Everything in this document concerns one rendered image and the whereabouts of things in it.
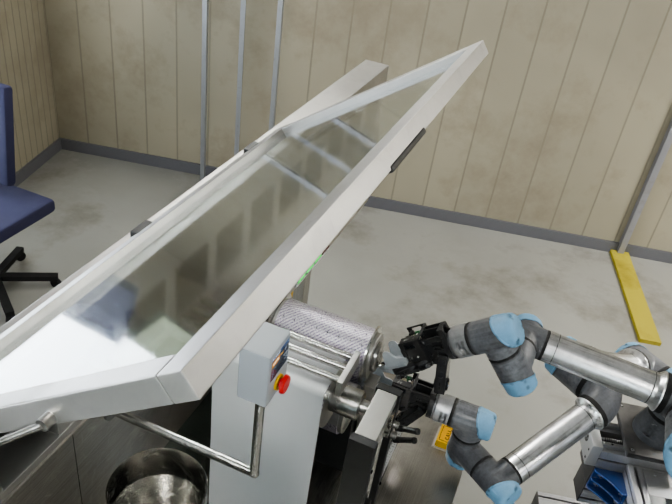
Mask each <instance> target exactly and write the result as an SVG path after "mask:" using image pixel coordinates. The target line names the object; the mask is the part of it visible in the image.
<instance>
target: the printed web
mask: <svg viewBox="0 0 672 504"><path fill-rule="evenodd" d="M274 325H277V326H280V327H282V328H285V329H288V330H290V331H293V332H296V333H298V334H301V335H304V336H306V337H309V338H312V339H314V340H317V341H319V342H322V343H325V344H327V345H330V346H333V347H335V348H338V349H341V350H343V351H346V352H349V353H351V354H354V352H355V351H359V352H361V356H360V361H359V365H358V367H357V369H356V370H355V372H354V374H353V375H352V377H351V379H350V381H351V382H354V383H356V384H358V383H359V382H358V375H359V370H360V366H361V362H362V359H363V356H364V353H365V351H366V348H367V345H368V343H369V341H370V339H371V337H372V335H373V333H374V331H375V328H372V327H369V326H367V325H364V324H361V323H358V322H356V321H353V320H350V319H347V318H345V317H342V316H339V315H336V314H334V313H331V312H328V311H325V310H323V309H320V308H317V307H314V306H312V305H309V304H306V303H303V302H301V301H298V300H295V299H292V298H289V299H288V300H287V301H286V302H285V303H284V304H283V306H282V307H281V309H280V311H279V313H278V315H277V318H276V320H275V323H274ZM338 420H339V414H336V413H334V412H333V414H332V416H331V418H330V419H329V421H328V422H327V424H326V425H325V426H324V427H322V428H323V429H325V430H328V431H330V432H332V433H335V434H339V432H337V425H338Z"/></svg>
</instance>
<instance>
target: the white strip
mask: <svg viewBox="0 0 672 504"><path fill-rule="evenodd" d="M238 366H239V353H238V355H237V356H236V357H235V358H234V360H233V361H232V362H231V363H230V364H229V366H228V367H227V368H226V369H225V370H224V372H223V373H222V374H221V375H220V376H219V378H218V379H217V380H216V381H215V382H214V384H213V385H212V407H211V440H210V448H212V449H214V450H216V451H219V452H221V453H223V454H225V455H228V456H230V457H232V458H234V459H237V460H239V461H241V462H243V463H246V464H248V465H250V459H251V447H252V434H253V422H254V409H255V403H252V402H250V401H247V400H245V399H242V398H240V397H238V396H237V383H238ZM286 374H288V375H289V376H290V377H291V380H290V384H289V387H288V389H287V391H286V392H285V393H284V394H280V393H279V390H278V391H277V392H276V393H275V395H274V396H273V398H272V399H271V401H270V402H269V404H268V405H267V406H266V407H265V413H264V424H263V434H262V445H261V456H260V467H259V472H260V474H259V476H258V477H257V478H251V477H250V476H248V475H246V474H244V473H241V472H239V471H237V470H235V469H232V468H230V467H228V466H226V465H223V464H221V463H219V462H217V461H214V460H212V459H210V474H209V504H306V503H307V497H308V490H309V484H310V478H311V471H312V465H313V459H314V453H315V446H316V440H317V434H318V427H319V421H320V415H321V409H322V402H323V400H325V401H327V402H329V400H330V398H331V396H332V392H331V391H329V390H327V388H328V387H329V386H327V385H325V384H322V383H320V382H317V381H315V380H312V379H310V378H307V377H304V376H302V375H299V374H297V373H294V372H292V371H289V370H286Z"/></svg>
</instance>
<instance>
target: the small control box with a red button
mask: <svg viewBox="0 0 672 504"><path fill-rule="evenodd" d="M290 334H291V332H290V331H289V330H287V329H284V328H281V327H278V326H276V325H273V324H270V323H268V322H264V323H263V325H262V326H261V327H260V328H259V329H258V331H257V332H256V333H255V334H254V335H253V337H252V338H251V339H250V340H249V341H248V343H247V344H246V345H245V346H244V347H243V349H242V350H241V351H240V352H239V366H238V383H237V396H238V397H240V398H242V399H245V400H247V401H250V402H252V403H255V404H257V405H259V406H262V407H266V406H267V405H268V404H269V402H270V401H271V399H272V398H273V396H274V395H275V393H276V392H277V391H278V390H279V393H280V394H284V393H285V392H286V391H287V389H288V387H289V384H290V380H291V377H290V376H289V375H288V374H286V370H287V361H288V352H289V343H290Z"/></svg>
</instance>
